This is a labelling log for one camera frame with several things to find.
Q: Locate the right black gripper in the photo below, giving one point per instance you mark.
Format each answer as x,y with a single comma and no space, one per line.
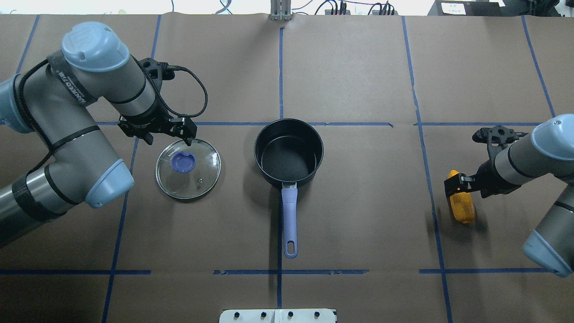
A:
488,176

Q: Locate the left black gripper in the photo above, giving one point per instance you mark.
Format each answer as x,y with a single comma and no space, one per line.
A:
151,118

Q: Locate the yellow corn cob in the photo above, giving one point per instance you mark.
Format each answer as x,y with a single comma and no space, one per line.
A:
461,205

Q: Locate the glass pot lid blue knob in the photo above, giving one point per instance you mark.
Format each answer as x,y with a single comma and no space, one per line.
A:
187,172

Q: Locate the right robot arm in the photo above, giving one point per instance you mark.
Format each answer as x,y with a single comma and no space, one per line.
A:
517,158

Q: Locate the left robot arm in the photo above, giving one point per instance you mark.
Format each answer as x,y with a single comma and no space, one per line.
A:
51,99

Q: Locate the dark blue saucepan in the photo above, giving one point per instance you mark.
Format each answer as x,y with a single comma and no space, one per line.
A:
288,152

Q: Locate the black box white label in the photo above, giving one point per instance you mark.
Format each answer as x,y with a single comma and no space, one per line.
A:
473,8

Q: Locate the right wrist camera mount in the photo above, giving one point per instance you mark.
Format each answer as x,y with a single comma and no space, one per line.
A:
497,136

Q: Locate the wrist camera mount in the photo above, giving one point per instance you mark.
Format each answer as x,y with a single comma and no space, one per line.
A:
160,71
497,136

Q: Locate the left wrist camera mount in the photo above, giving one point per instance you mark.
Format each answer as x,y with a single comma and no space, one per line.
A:
160,71

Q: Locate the aluminium frame post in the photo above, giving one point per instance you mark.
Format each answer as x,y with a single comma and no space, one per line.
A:
280,10

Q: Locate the white pedestal column base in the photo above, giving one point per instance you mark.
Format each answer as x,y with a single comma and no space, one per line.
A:
305,315

